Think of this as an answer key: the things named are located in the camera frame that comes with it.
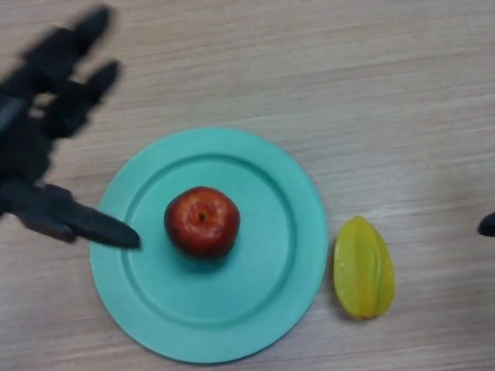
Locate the red apple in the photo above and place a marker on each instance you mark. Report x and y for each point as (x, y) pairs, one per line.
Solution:
(203, 224)

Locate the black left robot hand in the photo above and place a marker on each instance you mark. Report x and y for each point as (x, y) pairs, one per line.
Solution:
(27, 147)

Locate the yellow starfruit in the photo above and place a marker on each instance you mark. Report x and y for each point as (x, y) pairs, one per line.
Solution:
(363, 270)

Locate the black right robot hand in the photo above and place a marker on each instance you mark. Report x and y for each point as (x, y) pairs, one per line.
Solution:
(489, 226)

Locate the green round plate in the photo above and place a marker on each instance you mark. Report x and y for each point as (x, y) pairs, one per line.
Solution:
(270, 290)

